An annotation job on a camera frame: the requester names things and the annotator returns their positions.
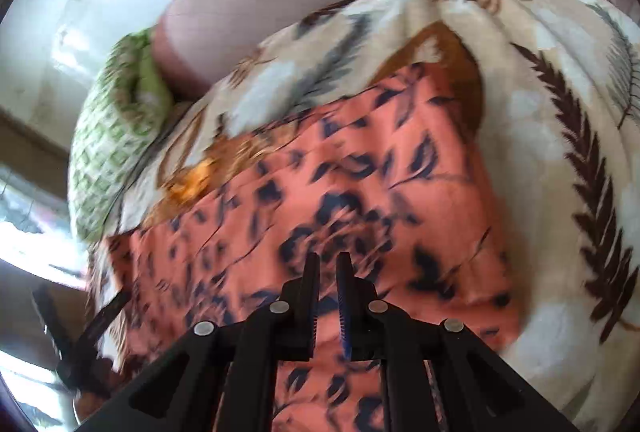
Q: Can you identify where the pink mattress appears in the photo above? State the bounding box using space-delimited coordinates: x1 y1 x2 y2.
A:
151 0 503 102

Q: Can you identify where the orange floral cloth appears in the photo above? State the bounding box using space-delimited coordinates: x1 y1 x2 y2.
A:
106 61 524 432

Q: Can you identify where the window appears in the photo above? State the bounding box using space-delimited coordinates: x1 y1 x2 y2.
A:
0 162 93 418

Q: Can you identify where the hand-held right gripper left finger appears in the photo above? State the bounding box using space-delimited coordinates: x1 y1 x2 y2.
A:
75 253 321 432

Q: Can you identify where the cream leaf-print blanket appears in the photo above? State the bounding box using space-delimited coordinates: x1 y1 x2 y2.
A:
84 0 640 432

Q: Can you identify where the green patterned pillow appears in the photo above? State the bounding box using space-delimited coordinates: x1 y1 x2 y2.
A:
66 26 177 244

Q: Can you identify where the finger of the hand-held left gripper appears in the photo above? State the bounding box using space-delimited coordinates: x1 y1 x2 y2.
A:
56 289 132 399
31 285 81 365

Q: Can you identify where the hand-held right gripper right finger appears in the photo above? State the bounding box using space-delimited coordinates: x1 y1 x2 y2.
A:
335 253 581 432

